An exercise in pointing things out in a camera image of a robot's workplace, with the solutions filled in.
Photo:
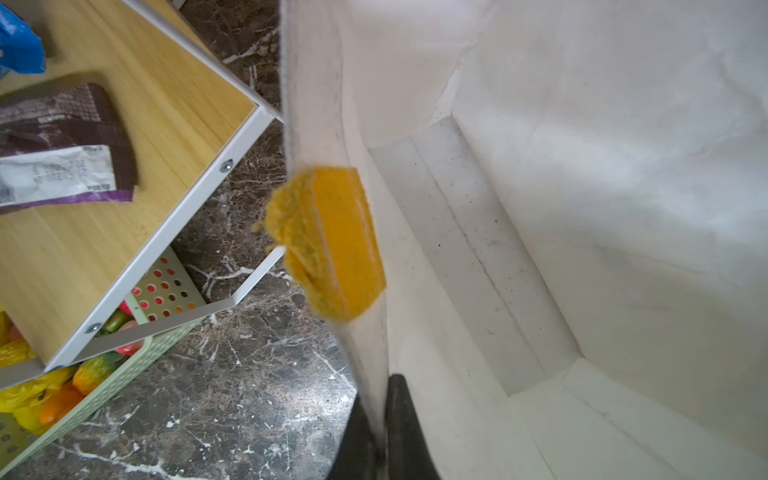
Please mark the white grocery bag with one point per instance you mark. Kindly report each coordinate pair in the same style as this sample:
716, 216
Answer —
570, 202

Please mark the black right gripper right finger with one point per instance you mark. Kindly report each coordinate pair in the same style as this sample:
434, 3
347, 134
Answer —
408, 432

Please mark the purple snack packet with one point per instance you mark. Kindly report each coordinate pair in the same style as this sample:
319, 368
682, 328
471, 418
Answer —
64, 146

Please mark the green plastic basket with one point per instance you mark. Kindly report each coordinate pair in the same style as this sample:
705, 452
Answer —
163, 293

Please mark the white wooden shelf rack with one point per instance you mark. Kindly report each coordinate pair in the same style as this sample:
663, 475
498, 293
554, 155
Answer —
66, 268

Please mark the blue snack packet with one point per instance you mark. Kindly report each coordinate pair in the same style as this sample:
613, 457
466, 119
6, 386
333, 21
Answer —
22, 51

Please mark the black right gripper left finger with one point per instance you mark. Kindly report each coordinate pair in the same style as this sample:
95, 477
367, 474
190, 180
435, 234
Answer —
358, 455

